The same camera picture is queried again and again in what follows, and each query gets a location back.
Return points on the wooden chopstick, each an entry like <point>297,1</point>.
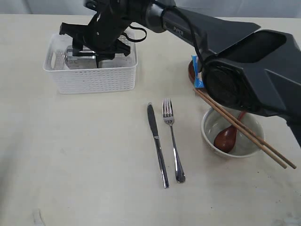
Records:
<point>274,151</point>
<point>233,121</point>

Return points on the brown wooden spoon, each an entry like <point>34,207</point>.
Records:
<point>226,139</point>

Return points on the brown round plate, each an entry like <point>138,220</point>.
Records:
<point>191,73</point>

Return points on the white ceramic bowl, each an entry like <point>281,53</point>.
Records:
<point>213,123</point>

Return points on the white plastic perforated basket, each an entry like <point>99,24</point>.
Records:
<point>73,78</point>

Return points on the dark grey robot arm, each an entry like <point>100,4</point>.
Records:
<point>243,66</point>

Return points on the silver table knife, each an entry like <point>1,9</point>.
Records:
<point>154,130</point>

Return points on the silver metal fork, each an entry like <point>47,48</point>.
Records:
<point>168,118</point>

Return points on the shiny metal cup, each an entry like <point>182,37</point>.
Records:
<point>85,60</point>

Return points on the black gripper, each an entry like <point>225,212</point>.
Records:
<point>102,33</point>

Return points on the blue chip bag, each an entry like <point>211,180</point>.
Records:
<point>197,72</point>

